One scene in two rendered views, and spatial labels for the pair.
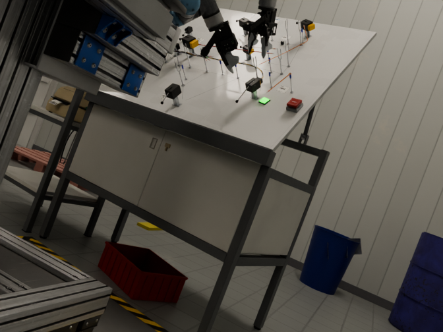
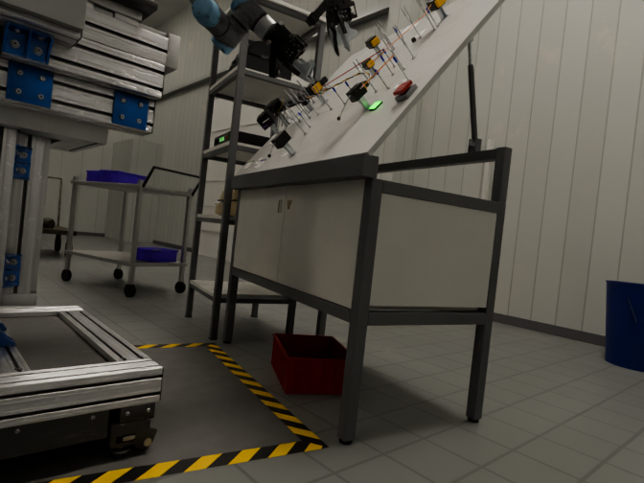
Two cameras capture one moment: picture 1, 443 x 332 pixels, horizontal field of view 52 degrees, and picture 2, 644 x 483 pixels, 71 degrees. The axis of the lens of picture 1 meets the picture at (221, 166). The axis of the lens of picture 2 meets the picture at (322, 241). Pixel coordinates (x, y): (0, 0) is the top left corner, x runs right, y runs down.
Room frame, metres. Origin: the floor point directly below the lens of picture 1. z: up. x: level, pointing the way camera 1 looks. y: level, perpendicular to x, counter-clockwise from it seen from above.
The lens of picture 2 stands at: (0.63, -0.68, 0.62)
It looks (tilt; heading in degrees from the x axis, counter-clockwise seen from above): 1 degrees down; 27
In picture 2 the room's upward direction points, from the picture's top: 6 degrees clockwise
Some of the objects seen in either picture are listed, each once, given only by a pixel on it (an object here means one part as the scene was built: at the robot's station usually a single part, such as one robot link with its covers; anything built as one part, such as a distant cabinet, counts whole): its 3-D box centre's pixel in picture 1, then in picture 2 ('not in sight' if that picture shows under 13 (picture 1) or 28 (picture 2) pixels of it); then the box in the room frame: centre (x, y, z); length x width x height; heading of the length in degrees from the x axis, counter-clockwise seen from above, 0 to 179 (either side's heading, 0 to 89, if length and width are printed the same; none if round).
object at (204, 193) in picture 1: (195, 187); (315, 239); (2.03, 0.08, 0.60); 0.55 x 0.03 x 0.39; 58
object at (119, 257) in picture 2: not in sight; (131, 229); (3.19, 2.42, 0.49); 1.04 x 0.61 x 0.98; 83
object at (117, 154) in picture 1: (115, 151); (258, 231); (2.33, 0.54, 0.60); 0.55 x 0.02 x 0.39; 58
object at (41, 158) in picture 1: (64, 170); not in sight; (4.86, 1.56, 0.06); 1.22 x 0.86 x 0.11; 70
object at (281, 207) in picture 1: (187, 178); (344, 241); (2.44, 0.15, 0.60); 1.17 x 0.58 x 0.40; 58
